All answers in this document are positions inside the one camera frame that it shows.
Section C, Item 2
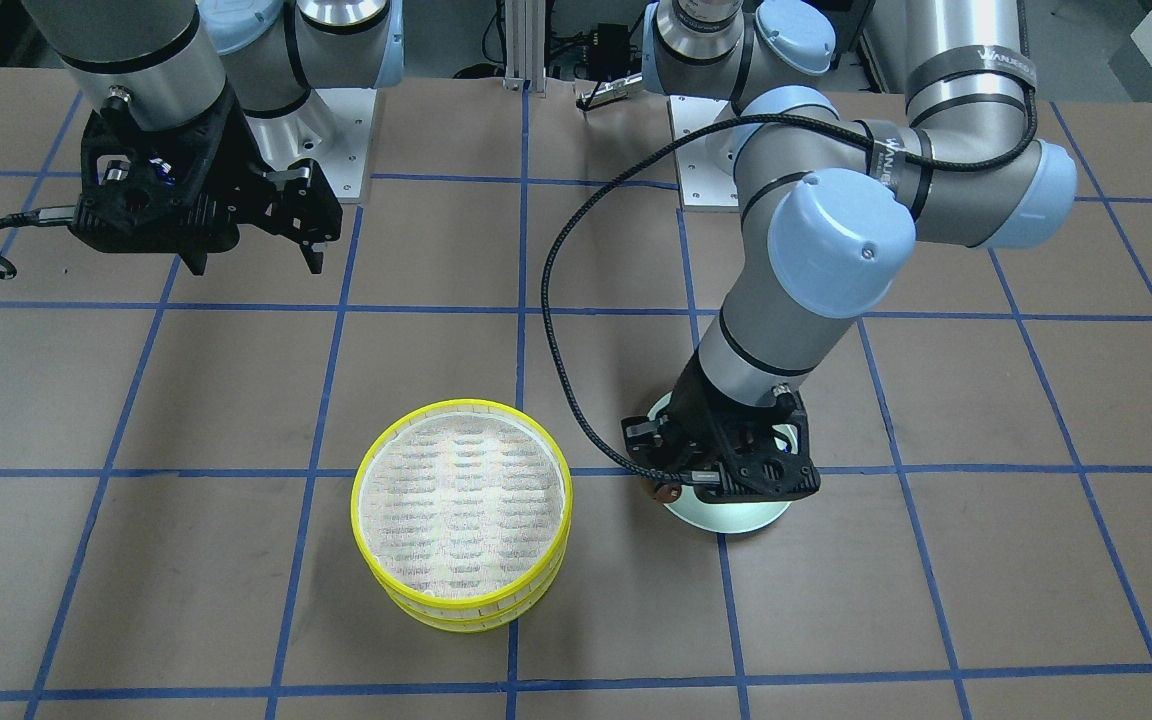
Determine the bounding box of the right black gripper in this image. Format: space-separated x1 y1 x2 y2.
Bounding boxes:
206 82 343 275

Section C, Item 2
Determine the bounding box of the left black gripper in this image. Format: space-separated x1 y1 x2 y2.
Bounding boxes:
621 355 737 491

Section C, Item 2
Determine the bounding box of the brown bun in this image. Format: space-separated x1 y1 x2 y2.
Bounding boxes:
646 482 682 503

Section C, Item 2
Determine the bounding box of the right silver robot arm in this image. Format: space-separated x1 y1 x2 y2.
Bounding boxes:
12 1 404 275

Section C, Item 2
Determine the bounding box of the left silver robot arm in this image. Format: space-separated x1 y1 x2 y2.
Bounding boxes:
622 1 1076 503

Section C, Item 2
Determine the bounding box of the light green plate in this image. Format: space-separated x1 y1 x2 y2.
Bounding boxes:
647 393 797 535

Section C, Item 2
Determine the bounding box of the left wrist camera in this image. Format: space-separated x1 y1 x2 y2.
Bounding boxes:
687 384 820 503

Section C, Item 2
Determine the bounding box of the black camera cable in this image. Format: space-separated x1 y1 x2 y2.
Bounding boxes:
540 109 1037 479

